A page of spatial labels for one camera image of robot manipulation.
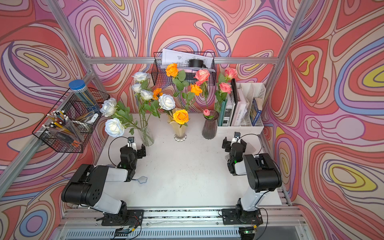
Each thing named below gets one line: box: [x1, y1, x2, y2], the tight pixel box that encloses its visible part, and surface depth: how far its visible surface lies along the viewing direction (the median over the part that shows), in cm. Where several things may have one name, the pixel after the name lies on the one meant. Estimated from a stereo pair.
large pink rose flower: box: [194, 69, 211, 110], surface depth 76 cm
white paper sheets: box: [161, 48, 213, 69], surface depth 88 cm
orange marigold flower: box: [152, 88, 163, 101], surface depth 81 cm
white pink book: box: [231, 88, 247, 127], surface depth 94 cm
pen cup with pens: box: [42, 110, 83, 145], surface depth 64 cm
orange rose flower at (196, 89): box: [190, 83, 203, 96], surface depth 78 cm
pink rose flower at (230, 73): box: [218, 67, 238, 84], surface depth 85 cm
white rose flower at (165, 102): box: [150, 93, 176, 119], surface depth 70 cm
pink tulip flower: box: [203, 109, 214, 120], surface depth 82 cm
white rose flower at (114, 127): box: [104, 117, 125, 138], surface depth 63 cm
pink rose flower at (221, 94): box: [215, 82, 233, 113], surface depth 84 cm
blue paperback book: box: [252, 110, 262, 127], surface depth 103 cm
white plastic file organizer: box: [215, 82, 267, 135], surface depth 100 cm
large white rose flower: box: [100, 97, 139, 130], surface depth 73 cm
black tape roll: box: [188, 59, 208, 69], surface depth 84 cm
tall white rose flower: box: [132, 71, 151, 82], surface depth 79 cm
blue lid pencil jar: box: [69, 79, 100, 112], surface depth 75 cm
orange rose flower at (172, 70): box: [165, 63, 190, 100], surface depth 79 cm
